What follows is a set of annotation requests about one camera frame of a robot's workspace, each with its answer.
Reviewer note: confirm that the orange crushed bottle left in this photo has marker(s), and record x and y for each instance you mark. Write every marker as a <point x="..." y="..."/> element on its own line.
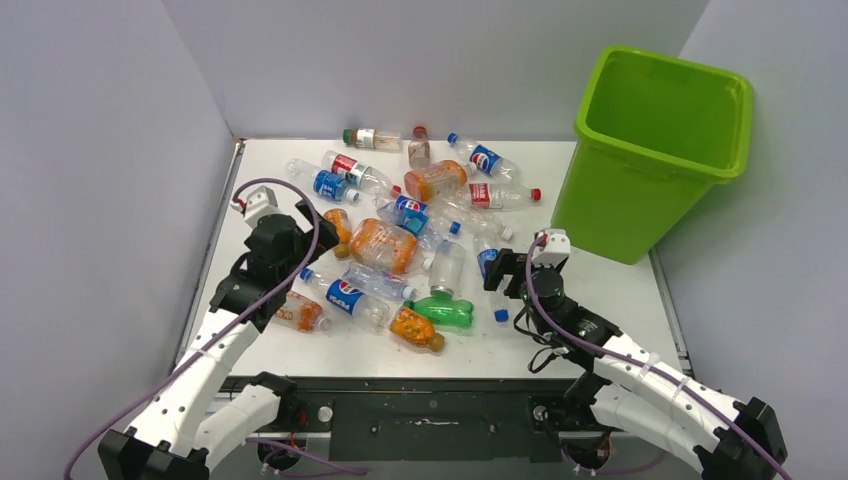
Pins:
<point x="303" y="314"/>

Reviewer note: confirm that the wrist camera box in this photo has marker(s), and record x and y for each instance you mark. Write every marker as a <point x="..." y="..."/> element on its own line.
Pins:
<point x="553" y="247"/>
<point x="260" y="203"/>

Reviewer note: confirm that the central pepsi bottle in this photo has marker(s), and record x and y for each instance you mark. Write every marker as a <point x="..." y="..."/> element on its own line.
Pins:
<point x="415" y="217"/>

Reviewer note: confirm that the large orange crushed bottle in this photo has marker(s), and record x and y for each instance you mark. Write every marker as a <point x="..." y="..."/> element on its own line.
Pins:
<point x="388" y="247"/>

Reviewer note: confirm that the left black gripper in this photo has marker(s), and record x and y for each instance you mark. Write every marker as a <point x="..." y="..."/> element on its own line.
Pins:
<point x="326" y="237"/>

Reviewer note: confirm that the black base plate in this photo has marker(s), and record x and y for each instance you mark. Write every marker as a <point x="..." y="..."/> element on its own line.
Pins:
<point x="400" y="419"/>

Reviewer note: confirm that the red blue label bottle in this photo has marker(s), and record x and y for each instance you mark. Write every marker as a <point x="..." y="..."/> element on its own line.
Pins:
<point x="360" y="174"/>

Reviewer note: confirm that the green plastic bin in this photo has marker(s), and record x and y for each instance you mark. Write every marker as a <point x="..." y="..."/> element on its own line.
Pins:
<point x="654" y="134"/>

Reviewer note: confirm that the blue label water bottle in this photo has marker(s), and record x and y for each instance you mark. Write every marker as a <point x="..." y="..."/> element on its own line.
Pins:
<point x="322" y="182"/>

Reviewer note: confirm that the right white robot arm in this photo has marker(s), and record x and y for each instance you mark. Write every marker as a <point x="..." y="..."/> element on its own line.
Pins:
<point x="624" y="387"/>

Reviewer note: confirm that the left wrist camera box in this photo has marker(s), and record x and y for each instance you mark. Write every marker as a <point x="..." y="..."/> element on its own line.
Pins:
<point x="260" y="203"/>

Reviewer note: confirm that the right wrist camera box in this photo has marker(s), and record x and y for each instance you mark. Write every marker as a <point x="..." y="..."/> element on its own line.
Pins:
<point x="553" y="247"/>

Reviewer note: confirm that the red label clear bottle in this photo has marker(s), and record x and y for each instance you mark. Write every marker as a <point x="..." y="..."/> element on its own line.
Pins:
<point x="499" y="196"/>

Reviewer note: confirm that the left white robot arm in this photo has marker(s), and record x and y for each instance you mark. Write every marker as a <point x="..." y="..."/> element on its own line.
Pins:
<point x="174" y="437"/>

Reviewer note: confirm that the orange bottle brown cap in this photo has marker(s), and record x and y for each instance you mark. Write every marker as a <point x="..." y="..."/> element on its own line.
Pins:
<point x="416" y="330"/>

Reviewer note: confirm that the small orange bottle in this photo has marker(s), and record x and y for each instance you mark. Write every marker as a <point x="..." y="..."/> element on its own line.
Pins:
<point x="340" y="219"/>

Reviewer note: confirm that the green cap brown bottle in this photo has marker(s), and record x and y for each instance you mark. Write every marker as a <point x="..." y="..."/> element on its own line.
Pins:
<point x="373" y="139"/>

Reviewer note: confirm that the green plastic bottle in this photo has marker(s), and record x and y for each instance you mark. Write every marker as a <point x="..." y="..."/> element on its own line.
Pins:
<point x="444" y="312"/>

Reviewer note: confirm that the red cap small bottle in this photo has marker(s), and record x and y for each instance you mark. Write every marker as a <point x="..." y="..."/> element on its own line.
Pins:
<point x="419" y="149"/>

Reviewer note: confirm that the clear bottle silver base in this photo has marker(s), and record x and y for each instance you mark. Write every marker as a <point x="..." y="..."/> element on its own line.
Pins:
<point x="446" y="270"/>

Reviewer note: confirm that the orange bottle white cap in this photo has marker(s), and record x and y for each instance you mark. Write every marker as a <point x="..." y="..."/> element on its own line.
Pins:
<point x="442" y="177"/>

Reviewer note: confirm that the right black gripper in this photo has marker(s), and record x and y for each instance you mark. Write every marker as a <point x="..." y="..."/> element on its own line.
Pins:
<point x="506" y="263"/>

